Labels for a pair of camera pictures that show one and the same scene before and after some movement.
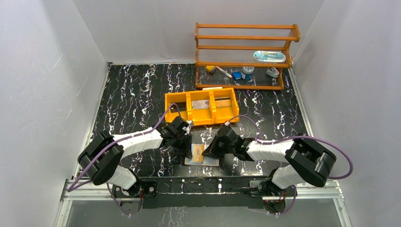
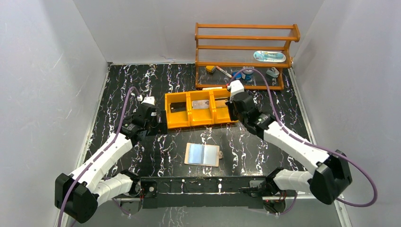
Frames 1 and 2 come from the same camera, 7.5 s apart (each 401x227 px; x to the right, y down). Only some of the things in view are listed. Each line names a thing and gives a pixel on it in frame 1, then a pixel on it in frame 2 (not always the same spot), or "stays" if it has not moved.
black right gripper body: [223, 149] to [235, 115]
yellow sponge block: [210, 68] stays
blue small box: [237, 75] stays
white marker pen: [224, 72] stays
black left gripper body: [184, 137] to [155, 120]
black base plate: [239, 192] stays
